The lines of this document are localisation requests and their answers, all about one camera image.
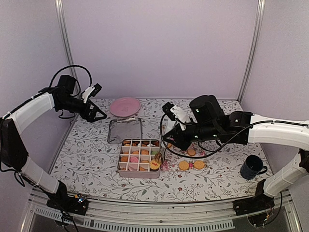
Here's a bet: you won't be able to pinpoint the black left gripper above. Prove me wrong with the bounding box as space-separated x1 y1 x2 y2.
57 95 107 122

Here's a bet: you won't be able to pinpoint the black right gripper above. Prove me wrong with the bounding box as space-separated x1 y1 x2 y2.
162 122 220 152

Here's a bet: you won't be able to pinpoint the silver tin lid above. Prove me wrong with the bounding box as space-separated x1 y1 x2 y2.
107 118 142 144

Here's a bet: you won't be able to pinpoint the small swirl butter cookie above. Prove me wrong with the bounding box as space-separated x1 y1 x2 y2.
140 149 149 155

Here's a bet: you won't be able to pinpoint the metal tongs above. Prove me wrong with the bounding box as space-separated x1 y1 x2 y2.
154 114 166 164

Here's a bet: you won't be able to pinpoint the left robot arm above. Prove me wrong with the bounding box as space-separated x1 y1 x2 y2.
0 75 107 210

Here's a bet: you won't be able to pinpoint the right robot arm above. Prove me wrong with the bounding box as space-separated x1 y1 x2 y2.
160 95 309 211

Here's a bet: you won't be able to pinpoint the floral cookie tray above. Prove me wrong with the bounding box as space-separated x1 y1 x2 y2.
159 124 206 171

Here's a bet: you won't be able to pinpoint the pink plate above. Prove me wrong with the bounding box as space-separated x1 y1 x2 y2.
110 97 141 118

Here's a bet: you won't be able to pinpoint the pink divided cookie tin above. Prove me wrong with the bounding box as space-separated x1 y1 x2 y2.
117 139 161 179

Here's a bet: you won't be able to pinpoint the dark blue mug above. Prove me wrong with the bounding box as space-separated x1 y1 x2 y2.
240 155 268 180

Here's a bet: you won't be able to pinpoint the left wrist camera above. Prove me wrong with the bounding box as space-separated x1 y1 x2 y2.
81 83 102 103

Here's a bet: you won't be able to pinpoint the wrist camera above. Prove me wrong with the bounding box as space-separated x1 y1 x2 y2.
81 83 102 103
162 102 192 131

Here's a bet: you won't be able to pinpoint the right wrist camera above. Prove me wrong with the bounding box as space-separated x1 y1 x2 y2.
162 102 192 131

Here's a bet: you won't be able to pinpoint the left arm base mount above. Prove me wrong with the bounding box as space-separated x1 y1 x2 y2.
46 194 89 216

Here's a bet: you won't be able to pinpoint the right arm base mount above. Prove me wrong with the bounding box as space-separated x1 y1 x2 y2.
233 198 275 227

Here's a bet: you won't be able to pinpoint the front aluminium rail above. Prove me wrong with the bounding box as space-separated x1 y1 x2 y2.
21 189 304 232

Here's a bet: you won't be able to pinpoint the left aluminium frame post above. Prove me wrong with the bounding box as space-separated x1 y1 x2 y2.
54 0 84 78

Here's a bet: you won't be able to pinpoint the aluminium frame post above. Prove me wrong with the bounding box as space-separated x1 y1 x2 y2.
237 0 266 103
54 0 84 78

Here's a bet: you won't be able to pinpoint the right aluminium frame post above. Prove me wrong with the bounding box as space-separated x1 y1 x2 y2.
237 0 266 103

